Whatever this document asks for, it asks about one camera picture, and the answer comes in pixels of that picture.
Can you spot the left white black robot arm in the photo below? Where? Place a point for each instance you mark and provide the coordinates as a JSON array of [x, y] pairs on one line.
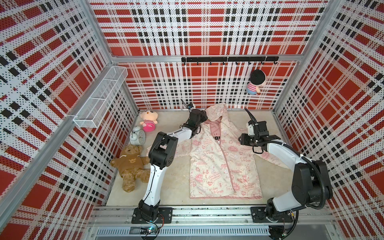
[[161, 155]]

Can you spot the white alarm clock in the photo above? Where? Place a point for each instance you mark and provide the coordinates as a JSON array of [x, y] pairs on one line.
[[137, 136]]

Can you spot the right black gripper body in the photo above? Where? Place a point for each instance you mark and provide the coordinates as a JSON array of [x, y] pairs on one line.
[[250, 140]]

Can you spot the cream pink printed jacket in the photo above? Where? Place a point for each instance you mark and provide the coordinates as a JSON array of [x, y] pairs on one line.
[[220, 167]]

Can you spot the pink pig plush doll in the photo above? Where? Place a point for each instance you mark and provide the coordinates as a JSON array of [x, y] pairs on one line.
[[149, 120]]

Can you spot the black-haired hanging doll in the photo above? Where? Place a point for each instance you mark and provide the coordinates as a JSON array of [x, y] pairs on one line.
[[257, 80]]

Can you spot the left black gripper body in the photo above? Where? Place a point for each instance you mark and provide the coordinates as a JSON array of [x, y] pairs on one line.
[[203, 117]]

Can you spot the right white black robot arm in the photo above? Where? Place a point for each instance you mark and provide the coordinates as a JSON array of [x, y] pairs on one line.
[[311, 185]]

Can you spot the brown teddy bear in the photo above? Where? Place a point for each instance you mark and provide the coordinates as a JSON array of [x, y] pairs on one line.
[[130, 166]]

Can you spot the black hook rail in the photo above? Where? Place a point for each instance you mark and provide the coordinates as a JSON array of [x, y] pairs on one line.
[[210, 60]]

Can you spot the green circuit board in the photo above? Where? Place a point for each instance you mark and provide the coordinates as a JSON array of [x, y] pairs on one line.
[[143, 230]]

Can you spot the aluminium front rail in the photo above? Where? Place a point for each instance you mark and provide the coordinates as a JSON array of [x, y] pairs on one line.
[[211, 222]]

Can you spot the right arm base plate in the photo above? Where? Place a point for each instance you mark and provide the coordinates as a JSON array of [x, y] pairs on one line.
[[262, 215]]

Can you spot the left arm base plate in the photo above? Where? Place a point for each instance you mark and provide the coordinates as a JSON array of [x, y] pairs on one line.
[[165, 215]]

